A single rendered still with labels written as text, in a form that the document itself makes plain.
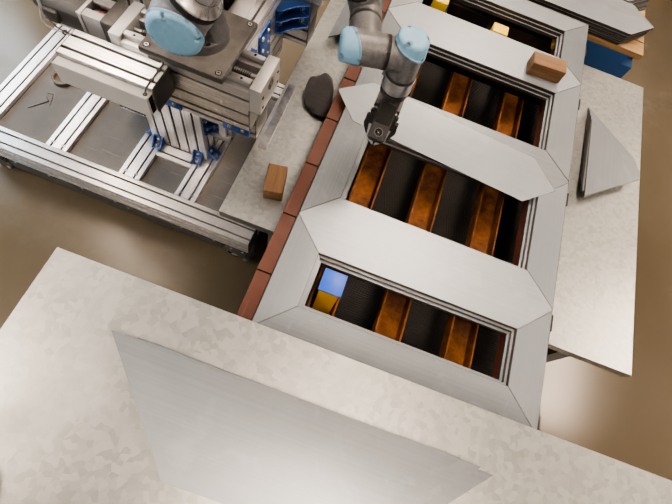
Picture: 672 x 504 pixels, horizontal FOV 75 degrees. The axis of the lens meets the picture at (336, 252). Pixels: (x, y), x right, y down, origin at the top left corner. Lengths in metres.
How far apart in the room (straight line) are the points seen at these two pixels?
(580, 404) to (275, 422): 1.78
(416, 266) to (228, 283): 1.04
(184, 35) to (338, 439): 0.83
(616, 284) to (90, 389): 1.46
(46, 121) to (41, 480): 1.68
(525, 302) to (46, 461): 1.12
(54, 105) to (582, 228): 2.16
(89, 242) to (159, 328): 1.34
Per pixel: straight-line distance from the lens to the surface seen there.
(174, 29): 1.03
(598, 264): 1.64
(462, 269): 1.25
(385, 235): 1.21
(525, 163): 1.54
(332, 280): 1.09
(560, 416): 2.33
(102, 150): 2.16
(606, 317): 1.58
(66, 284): 0.97
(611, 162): 1.84
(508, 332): 1.29
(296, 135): 1.55
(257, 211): 1.39
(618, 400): 2.52
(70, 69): 1.40
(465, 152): 1.46
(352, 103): 1.44
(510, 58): 1.82
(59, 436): 0.92
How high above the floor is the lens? 1.91
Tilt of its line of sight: 65 degrees down
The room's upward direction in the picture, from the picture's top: 23 degrees clockwise
